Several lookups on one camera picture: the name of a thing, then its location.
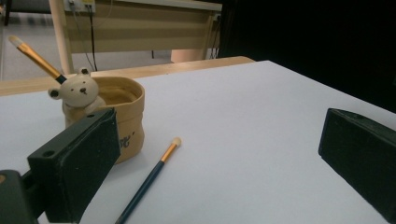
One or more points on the white power strip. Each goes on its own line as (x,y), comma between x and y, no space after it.
(79,4)

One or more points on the tan bear pen holder cup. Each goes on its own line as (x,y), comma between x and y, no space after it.
(130,124)

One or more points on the dark blue makeup brush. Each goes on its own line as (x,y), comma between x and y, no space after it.
(34,56)
(146,183)

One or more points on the wooden table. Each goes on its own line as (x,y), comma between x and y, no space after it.
(155,70)

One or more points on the white table sheet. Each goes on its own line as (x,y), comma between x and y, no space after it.
(233,140)

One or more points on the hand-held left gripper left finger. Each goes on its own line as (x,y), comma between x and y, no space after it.
(77,168)

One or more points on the light wooden desk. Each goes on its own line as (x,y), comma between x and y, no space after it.
(140,28)

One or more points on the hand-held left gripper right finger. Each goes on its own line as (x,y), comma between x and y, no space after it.
(358,149)

